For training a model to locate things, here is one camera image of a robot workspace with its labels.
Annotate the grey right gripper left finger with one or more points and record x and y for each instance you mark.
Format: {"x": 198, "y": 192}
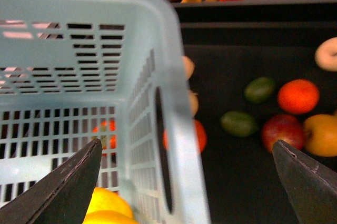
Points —
{"x": 63, "y": 195}

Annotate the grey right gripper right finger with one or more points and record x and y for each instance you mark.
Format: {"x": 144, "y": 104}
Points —
{"x": 310, "y": 185}

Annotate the yellow lemon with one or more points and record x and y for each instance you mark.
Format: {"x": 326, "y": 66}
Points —
{"x": 108, "y": 207}

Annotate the teal plastic shopping basket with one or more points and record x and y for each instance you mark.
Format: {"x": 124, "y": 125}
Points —
{"x": 76, "y": 70}

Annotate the large yellow orange fruit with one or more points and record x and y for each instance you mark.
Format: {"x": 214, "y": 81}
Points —
{"x": 320, "y": 132}

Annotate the red yellow apple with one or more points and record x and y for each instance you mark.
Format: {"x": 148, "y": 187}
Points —
{"x": 282, "y": 127}

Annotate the orange persimmon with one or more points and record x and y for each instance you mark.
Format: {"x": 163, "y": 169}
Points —
{"x": 106, "y": 134}

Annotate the orange mandarin centre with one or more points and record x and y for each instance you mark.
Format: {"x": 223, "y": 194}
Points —
{"x": 298, "y": 96}

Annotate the green lime lower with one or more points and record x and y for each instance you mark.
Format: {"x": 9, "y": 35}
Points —
{"x": 239, "y": 124}

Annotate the green lime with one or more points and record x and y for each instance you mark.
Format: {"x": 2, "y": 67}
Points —
{"x": 259, "y": 90}
{"x": 239, "y": 124}

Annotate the green lime upper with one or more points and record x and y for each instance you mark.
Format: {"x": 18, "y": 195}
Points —
{"x": 259, "y": 90}

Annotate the bright orange near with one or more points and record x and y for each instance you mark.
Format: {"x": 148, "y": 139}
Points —
{"x": 200, "y": 132}

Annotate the cream pear with stem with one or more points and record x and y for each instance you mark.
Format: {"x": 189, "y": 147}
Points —
{"x": 325, "y": 55}

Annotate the white apple pear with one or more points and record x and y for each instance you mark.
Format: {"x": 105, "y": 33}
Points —
{"x": 194, "y": 102}

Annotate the white round pear left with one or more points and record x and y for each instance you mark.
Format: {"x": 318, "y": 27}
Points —
{"x": 189, "y": 67}

